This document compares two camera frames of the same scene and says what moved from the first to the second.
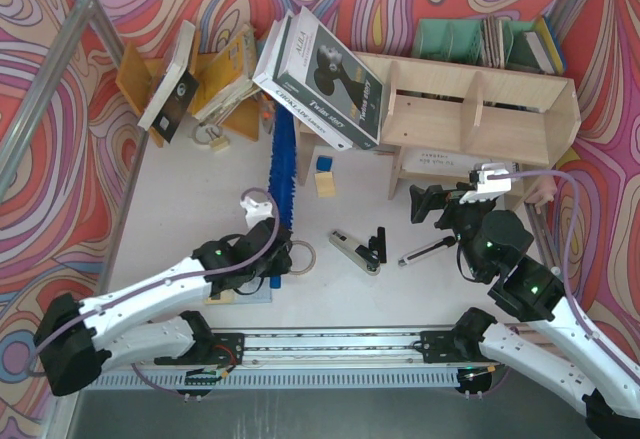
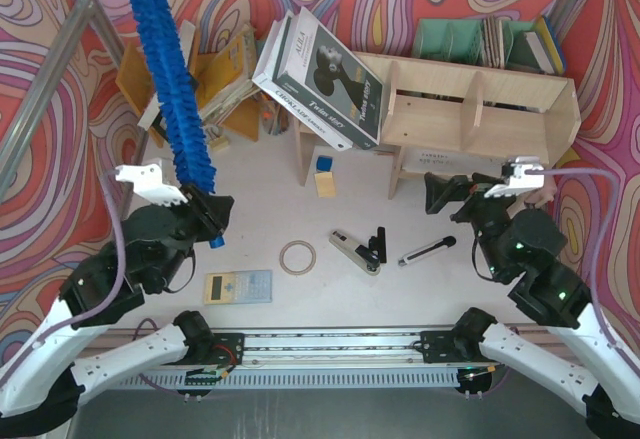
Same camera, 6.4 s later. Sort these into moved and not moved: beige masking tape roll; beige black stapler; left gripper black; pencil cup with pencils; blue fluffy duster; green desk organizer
Moved: blue fluffy duster; left gripper black
Not moved: pencil cup with pencils; green desk organizer; beige masking tape roll; beige black stapler
